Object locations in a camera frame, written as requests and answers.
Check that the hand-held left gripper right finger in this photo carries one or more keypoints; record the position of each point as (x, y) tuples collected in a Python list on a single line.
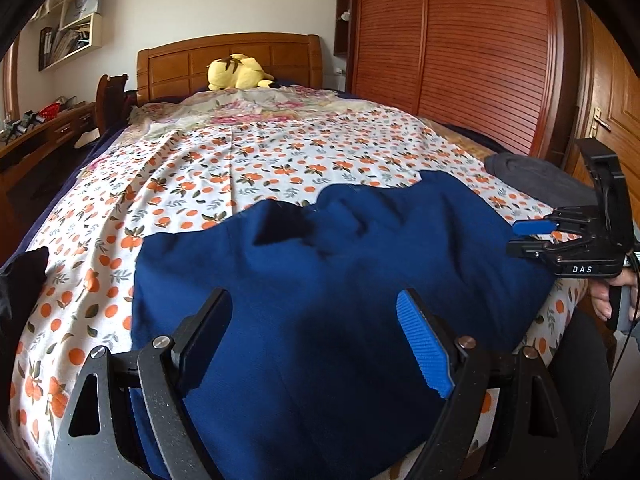
[(425, 345)]

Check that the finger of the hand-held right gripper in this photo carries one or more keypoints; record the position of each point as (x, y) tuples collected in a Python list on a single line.
[(532, 227), (530, 250)]

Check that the wooden door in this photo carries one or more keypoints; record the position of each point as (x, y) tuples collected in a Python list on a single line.
[(610, 85)]

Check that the person's right hand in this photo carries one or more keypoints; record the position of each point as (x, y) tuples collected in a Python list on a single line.
[(606, 302)]

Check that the yellow plush toy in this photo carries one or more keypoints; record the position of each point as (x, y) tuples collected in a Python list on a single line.
[(235, 72)]

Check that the black cloth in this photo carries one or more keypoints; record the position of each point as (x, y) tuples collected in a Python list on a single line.
[(20, 300)]

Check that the grey garment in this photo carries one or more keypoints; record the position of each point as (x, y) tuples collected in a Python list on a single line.
[(540, 177)]

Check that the bed with floral sheet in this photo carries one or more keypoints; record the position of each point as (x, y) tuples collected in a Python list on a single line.
[(300, 160)]

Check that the wooden chair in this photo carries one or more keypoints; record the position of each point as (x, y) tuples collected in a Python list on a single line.
[(112, 95)]

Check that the wooden headboard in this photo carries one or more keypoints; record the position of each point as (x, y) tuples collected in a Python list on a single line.
[(170, 65)]

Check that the small white figurine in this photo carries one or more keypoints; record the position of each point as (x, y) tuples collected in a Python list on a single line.
[(344, 15)]

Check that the white wall shelf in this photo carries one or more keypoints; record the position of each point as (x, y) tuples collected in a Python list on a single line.
[(95, 35)]

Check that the pink floral blanket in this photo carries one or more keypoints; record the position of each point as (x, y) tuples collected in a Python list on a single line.
[(260, 107)]

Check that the wooden louvred wardrobe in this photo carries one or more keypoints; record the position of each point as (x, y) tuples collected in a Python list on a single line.
[(450, 50)]

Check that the blue blazer jacket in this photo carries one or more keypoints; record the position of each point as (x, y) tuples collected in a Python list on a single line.
[(325, 270)]

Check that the person's dark trouser leg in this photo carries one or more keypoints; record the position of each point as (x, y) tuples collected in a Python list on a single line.
[(585, 385)]

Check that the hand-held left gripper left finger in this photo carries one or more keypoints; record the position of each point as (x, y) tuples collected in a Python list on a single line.
[(200, 345)]

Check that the red desk object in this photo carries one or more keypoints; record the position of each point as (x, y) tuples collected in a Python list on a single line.
[(50, 110)]

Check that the wooden desk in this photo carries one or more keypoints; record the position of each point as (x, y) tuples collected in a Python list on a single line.
[(65, 125)]

